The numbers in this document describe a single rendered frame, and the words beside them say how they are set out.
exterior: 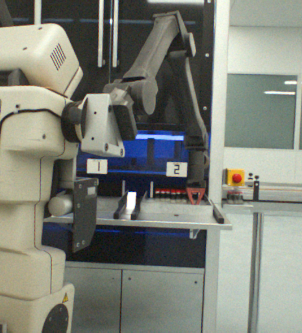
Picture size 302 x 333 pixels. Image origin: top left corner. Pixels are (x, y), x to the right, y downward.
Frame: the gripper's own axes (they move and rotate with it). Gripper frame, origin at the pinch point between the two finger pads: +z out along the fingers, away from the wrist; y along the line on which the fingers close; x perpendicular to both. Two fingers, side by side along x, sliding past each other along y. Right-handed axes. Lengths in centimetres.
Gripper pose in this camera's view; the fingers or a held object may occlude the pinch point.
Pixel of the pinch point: (195, 206)
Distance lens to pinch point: 142.4
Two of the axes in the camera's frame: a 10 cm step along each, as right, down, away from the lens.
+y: 0.4, 1.1, 9.9
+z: -0.3, 9.9, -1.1
